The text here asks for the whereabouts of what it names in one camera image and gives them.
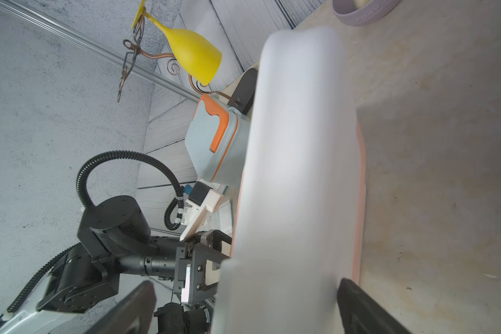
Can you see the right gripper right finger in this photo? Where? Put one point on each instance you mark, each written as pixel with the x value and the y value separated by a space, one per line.
pixel 362 314

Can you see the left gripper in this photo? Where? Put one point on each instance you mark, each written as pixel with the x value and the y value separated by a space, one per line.
pixel 196 256

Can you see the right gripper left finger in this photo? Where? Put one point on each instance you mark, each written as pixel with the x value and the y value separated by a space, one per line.
pixel 132 315

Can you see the white pink medicine box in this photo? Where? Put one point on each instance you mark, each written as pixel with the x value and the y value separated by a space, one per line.
pixel 296 235

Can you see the grey orange medicine box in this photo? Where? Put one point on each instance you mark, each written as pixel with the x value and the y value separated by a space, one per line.
pixel 217 141

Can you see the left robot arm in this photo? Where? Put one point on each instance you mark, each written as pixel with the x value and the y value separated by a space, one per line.
pixel 115 239

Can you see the yellow plastic wine glass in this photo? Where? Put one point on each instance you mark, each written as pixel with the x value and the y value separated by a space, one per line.
pixel 196 54

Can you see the grey round object behind box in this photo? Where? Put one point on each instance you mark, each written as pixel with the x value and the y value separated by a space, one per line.
pixel 373 11

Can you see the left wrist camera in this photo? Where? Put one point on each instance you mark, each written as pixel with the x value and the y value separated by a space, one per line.
pixel 202 201

